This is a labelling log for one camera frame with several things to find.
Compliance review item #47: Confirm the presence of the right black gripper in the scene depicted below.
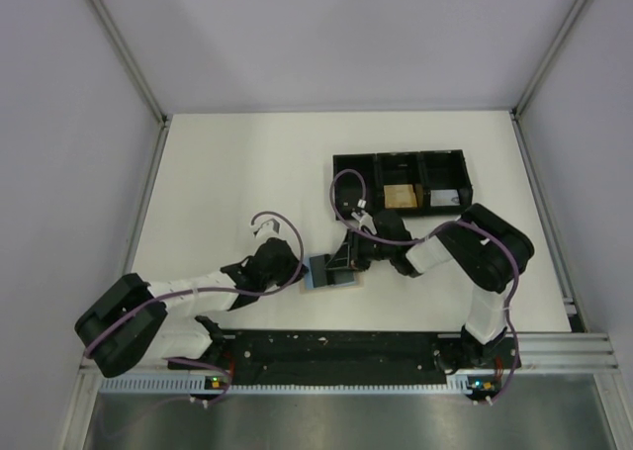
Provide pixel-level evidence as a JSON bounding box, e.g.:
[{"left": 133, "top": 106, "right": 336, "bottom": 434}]
[{"left": 326, "top": 226, "right": 396, "bottom": 272}]

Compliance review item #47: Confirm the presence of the beige card holder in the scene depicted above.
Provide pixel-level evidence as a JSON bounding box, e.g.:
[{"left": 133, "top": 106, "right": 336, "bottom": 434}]
[{"left": 300, "top": 272, "right": 363, "bottom": 294}]

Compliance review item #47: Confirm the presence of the dark grey card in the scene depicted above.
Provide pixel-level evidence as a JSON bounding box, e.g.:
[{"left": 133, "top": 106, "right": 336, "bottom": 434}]
[{"left": 309, "top": 254, "right": 357, "bottom": 289}]

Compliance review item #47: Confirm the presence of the light blue card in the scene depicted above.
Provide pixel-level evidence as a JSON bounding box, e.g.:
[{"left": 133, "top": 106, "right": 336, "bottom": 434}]
[{"left": 304, "top": 256, "right": 360, "bottom": 292}]

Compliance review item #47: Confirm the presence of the black three-compartment tray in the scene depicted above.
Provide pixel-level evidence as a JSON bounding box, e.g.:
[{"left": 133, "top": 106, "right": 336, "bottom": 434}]
[{"left": 332, "top": 150, "right": 474, "bottom": 220}]

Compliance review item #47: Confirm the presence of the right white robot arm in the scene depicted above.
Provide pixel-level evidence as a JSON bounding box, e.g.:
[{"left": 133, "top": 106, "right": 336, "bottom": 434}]
[{"left": 323, "top": 203, "right": 534, "bottom": 367}]

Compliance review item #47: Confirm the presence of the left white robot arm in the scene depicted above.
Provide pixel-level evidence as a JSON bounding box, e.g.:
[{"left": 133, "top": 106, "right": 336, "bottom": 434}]
[{"left": 74, "top": 237, "right": 307, "bottom": 378}]

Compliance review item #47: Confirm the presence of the gold cards stack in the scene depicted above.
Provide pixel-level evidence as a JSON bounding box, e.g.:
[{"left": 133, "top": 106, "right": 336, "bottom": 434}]
[{"left": 384, "top": 184, "right": 418, "bottom": 209}]

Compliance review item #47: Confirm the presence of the silver card in tray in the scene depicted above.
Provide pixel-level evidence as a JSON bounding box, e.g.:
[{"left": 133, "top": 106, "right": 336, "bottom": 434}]
[{"left": 430, "top": 189, "right": 461, "bottom": 208}]

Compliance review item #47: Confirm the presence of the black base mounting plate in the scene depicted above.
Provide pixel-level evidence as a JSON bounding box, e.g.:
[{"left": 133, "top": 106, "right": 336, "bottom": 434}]
[{"left": 168, "top": 329, "right": 521, "bottom": 387}]

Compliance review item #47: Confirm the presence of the steel sheet front panel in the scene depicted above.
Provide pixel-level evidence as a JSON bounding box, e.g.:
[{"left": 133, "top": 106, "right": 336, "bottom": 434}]
[{"left": 84, "top": 375, "right": 616, "bottom": 449}]

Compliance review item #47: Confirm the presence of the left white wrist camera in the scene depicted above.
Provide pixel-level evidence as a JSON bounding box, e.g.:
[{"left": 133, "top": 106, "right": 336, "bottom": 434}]
[{"left": 251, "top": 218, "right": 281, "bottom": 243}]

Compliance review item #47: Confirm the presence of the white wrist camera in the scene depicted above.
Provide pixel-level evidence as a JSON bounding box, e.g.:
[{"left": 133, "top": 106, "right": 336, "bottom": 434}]
[
  {"left": 352, "top": 199, "right": 377, "bottom": 235},
  {"left": 251, "top": 218, "right": 281, "bottom": 243}
]

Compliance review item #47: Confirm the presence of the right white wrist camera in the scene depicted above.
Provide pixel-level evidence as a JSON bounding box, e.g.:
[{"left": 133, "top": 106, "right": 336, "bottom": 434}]
[{"left": 352, "top": 199, "right": 377, "bottom": 235}]

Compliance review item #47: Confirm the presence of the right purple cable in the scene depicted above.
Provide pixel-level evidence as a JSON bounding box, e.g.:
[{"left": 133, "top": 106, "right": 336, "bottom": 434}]
[{"left": 329, "top": 168, "right": 520, "bottom": 405}]

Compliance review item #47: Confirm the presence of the purple cable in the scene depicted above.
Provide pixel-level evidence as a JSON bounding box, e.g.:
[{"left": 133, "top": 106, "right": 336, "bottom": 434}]
[
  {"left": 329, "top": 168, "right": 520, "bottom": 405},
  {"left": 84, "top": 211, "right": 306, "bottom": 411}
]

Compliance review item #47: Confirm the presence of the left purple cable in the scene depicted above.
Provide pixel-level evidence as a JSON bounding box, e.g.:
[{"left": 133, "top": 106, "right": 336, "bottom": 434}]
[{"left": 84, "top": 211, "right": 306, "bottom": 411}]

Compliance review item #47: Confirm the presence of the right aluminium frame post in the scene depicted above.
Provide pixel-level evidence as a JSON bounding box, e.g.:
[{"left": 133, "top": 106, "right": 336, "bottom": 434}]
[{"left": 509, "top": 0, "right": 593, "bottom": 334}]

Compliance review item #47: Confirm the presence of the aluminium frame post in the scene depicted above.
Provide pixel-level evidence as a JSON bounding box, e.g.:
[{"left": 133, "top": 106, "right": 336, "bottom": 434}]
[
  {"left": 85, "top": 0, "right": 171, "bottom": 274},
  {"left": 509, "top": 0, "right": 593, "bottom": 334}
]

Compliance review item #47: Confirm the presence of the grey slotted cable duct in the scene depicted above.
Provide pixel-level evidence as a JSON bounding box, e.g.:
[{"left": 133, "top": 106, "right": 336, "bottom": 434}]
[{"left": 99, "top": 374, "right": 493, "bottom": 397}]

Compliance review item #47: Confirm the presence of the aluminium front rail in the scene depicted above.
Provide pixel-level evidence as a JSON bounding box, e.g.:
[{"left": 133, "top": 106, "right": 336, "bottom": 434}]
[{"left": 107, "top": 329, "right": 617, "bottom": 377}]

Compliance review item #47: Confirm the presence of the left aluminium frame post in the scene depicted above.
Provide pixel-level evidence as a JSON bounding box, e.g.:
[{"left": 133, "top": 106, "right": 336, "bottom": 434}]
[{"left": 85, "top": 0, "right": 171, "bottom": 274}]

